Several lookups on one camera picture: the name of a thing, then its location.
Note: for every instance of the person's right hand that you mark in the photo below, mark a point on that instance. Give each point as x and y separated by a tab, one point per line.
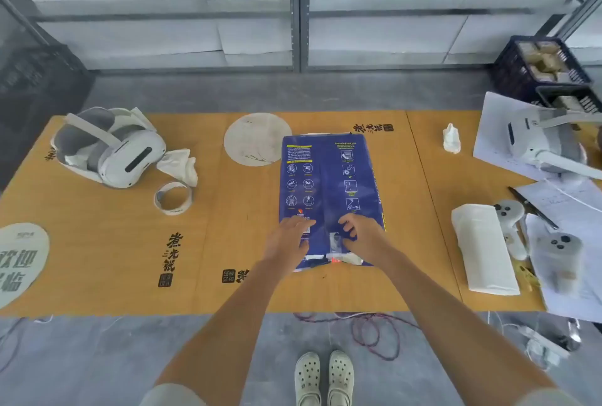
369	238

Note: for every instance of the person's left hand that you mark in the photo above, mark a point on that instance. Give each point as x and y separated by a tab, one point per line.
287	243

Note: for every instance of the blue paper ream package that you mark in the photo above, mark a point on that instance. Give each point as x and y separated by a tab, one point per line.
329	161

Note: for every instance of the person's right forearm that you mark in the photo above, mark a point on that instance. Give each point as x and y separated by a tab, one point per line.
447	325

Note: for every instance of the person's left forearm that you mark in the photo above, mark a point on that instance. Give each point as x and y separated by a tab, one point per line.
226	325

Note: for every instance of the person's cream left clog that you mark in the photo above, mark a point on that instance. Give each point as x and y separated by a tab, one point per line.
308	375

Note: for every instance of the person's cream clog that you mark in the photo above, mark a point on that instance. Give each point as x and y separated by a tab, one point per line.
308	375
341	372

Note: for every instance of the person's cream right clog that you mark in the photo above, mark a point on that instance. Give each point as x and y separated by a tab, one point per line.
341	372

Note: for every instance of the round white sticker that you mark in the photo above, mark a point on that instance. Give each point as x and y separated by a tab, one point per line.
256	137

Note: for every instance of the white paper towel pack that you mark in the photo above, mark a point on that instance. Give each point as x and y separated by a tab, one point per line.
484	250

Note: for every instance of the white tape roll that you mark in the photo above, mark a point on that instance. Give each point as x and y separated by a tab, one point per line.
171	210

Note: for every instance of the small crumpled white tissue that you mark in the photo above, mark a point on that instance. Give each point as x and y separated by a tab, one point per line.
451	139

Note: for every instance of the large crumpled white tissue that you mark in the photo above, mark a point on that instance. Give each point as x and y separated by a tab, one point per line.
181	165

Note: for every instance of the white game controller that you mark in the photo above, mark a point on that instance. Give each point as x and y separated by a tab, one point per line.
510	212

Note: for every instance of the plain white sheet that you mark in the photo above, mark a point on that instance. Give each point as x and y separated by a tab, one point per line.
491	137

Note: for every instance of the yellow plastic tag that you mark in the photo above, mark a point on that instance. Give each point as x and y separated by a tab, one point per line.
527	276

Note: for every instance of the black pen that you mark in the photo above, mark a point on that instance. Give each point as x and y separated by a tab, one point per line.
531	207

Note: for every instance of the white headset with black visor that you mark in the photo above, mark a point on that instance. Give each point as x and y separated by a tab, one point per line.
127	156

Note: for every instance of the plastic wrapped white controller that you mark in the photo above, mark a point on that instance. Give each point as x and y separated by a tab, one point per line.
559	255

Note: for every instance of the white grey VR headset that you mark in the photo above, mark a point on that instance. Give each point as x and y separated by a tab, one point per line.
536	137

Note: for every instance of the white power strip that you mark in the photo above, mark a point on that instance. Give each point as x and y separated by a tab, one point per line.
545	340

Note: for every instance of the lined white sheet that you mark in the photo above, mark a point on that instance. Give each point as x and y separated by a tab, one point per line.
569	198

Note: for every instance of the blue plastic crate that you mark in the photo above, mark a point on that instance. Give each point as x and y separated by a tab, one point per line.
510	71

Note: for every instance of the dark small plastic crate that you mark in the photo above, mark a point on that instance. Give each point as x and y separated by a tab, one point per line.
545	92

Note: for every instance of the grey metal shelf rack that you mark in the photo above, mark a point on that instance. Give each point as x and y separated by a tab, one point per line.
299	5

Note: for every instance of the pile of tan boxes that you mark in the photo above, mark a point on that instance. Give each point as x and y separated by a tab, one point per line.
545	59

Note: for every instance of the oval white printed sticker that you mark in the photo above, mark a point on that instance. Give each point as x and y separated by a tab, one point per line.
23	269

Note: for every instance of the black mesh plastic crate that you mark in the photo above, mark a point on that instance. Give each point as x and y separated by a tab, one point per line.
37	85

